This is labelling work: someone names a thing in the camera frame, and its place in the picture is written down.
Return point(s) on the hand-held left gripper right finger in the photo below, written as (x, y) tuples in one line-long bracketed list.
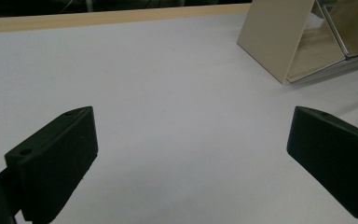
[(332, 152)]

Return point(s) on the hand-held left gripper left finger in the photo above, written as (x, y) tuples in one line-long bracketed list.
[(56, 161)]

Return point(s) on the clear acrylic box beige frame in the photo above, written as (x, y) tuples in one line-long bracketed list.
[(273, 34)]

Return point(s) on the white work board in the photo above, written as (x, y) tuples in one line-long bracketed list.
[(183, 93)]

